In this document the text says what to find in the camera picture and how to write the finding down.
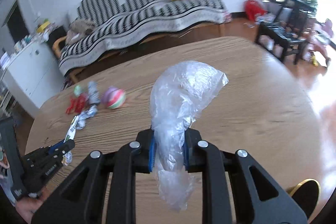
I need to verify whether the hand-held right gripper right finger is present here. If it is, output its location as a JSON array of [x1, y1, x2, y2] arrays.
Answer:
[[182, 128, 308, 224]]

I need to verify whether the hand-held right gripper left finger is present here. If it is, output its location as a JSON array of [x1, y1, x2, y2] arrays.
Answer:
[[31, 130, 158, 224]]

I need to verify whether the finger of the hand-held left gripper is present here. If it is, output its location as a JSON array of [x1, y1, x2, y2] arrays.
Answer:
[[49, 139, 76, 161], [39, 139, 66, 155]]

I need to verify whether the green silver snack bag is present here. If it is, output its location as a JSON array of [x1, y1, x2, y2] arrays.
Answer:
[[62, 105, 99, 165]]

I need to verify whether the clear plastic bag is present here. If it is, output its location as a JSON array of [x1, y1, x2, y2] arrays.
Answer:
[[150, 60, 229, 212]]

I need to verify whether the person's left hand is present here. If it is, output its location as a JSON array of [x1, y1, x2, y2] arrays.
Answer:
[[16, 198, 45, 223]]

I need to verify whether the blue silver crumpled wrapper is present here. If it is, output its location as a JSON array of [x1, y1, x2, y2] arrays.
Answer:
[[87, 81, 101, 105]]

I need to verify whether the pink green striped ball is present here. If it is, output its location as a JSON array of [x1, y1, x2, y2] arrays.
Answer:
[[102, 86, 126, 110]]

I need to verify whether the white cabinet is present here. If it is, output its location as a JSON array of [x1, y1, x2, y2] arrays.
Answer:
[[0, 40, 66, 115]]

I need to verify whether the wooden sofa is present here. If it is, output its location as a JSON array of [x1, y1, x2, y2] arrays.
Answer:
[[52, 0, 233, 83]]

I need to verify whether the white box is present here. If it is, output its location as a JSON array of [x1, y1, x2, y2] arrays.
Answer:
[[0, 52, 11, 69]]

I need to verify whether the black cabinet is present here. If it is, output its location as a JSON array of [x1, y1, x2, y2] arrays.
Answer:
[[47, 25, 69, 43]]

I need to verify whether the yellow box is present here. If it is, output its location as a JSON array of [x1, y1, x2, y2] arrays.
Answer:
[[36, 21, 50, 33]]

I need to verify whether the black stool yellow rim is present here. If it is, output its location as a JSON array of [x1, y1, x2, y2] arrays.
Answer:
[[286, 178, 322, 219]]

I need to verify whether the black white striped sofa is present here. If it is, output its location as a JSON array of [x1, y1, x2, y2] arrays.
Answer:
[[58, 0, 227, 75]]

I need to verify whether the black wooden chair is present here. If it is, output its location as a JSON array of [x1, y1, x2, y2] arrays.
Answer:
[[255, 0, 319, 65]]

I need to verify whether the red plastic bag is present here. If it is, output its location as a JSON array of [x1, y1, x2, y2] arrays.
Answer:
[[244, 0, 265, 22]]

